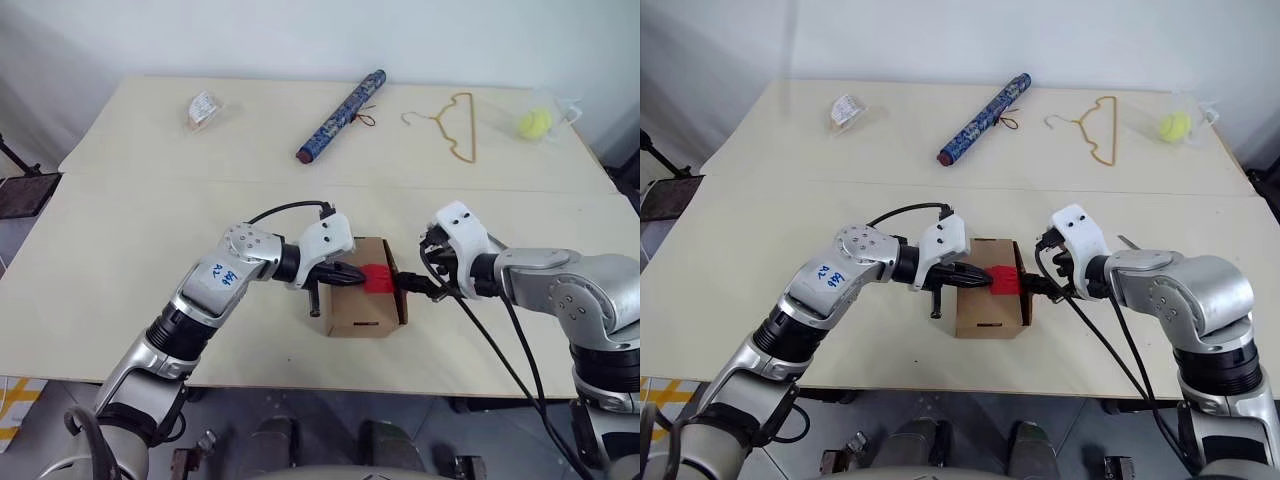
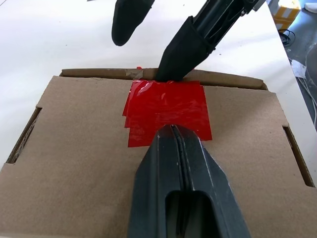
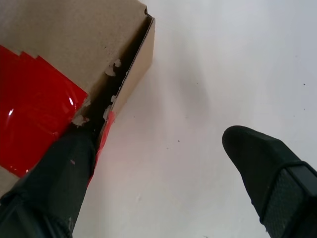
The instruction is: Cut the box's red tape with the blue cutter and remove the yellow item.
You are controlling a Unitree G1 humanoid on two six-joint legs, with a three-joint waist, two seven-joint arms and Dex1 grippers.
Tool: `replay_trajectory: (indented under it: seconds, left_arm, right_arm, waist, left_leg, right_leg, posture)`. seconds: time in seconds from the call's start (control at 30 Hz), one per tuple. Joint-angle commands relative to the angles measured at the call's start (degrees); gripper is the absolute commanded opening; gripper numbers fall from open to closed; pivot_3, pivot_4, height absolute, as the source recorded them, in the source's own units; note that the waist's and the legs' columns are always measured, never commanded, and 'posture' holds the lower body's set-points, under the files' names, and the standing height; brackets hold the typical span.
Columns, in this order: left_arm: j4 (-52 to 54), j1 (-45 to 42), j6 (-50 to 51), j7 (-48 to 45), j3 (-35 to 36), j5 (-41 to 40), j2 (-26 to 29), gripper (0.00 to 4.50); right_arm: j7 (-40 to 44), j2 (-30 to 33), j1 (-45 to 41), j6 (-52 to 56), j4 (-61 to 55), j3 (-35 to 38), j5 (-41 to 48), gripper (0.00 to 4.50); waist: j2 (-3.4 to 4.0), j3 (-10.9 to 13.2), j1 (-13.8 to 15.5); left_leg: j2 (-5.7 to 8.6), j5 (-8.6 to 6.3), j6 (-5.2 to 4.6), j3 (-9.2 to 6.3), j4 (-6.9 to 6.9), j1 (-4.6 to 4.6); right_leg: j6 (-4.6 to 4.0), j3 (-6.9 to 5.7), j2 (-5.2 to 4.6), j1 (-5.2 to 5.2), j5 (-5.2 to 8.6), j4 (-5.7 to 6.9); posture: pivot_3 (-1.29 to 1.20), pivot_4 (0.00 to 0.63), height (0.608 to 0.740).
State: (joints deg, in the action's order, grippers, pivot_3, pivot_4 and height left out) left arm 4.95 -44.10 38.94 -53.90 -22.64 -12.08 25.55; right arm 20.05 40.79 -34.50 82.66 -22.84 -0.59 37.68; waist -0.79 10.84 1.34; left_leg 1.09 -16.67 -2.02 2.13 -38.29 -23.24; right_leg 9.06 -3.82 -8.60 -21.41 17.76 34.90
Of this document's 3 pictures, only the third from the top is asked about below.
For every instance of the red adhesive tape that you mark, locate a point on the red adhesive tape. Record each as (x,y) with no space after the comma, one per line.
(32,109)

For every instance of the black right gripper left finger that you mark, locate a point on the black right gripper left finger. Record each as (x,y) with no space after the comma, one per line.
(54,183)

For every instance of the brown cardboard box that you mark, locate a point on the brown cardboard box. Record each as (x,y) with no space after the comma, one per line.
(74,37)

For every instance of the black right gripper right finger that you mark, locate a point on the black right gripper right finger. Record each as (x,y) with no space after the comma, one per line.
(270,178)

